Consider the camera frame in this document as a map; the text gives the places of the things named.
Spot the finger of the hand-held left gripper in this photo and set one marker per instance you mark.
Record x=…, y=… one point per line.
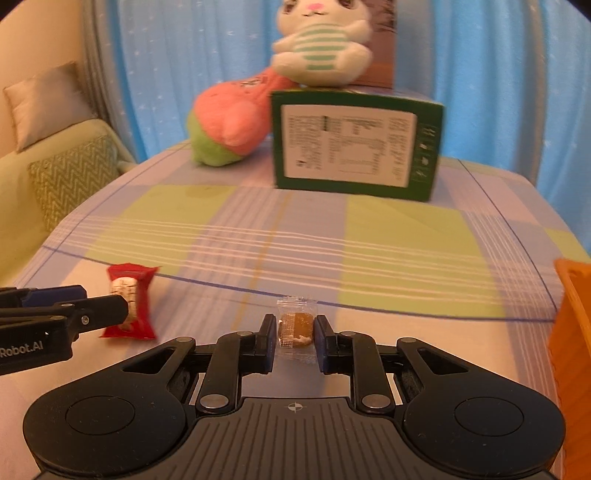
x=99, y=311
x=55, y=295

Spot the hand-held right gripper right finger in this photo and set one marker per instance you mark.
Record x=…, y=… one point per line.
x=321, y=345

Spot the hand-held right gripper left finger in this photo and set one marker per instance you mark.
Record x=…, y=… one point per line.
x=272, y=344

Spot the clear brown candy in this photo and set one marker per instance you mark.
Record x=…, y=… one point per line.
x=295, y=328

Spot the red snack packet nut window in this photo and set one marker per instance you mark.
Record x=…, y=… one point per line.
x=141, y=286

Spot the orange plastic basket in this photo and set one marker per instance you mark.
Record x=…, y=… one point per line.
x=572, y=332

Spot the pale green sofa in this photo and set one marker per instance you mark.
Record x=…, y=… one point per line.
x=23, y=207

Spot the plaid tablecloth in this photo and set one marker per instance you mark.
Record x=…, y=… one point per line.
x=369, y=258

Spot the green zigzag pillow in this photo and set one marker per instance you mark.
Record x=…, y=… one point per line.
x=74, y=180

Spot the grey satin pillow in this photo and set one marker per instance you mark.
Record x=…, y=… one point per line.
x=46, y=106

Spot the green printed carton box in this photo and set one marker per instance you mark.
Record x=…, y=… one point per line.
x=351, y=143

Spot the pink green starfish plush toy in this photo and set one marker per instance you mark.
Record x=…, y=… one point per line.
x=231, y=120

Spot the grey curtain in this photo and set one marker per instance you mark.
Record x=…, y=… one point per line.
x=104, y=69

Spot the white rabbit plush toy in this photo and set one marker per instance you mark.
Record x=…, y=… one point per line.
x=318, y=46

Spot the brown grey carton box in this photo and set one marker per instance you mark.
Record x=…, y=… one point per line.
x=383, y=41

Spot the blue star curtain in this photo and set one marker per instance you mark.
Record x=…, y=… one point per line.
x=485, y=69

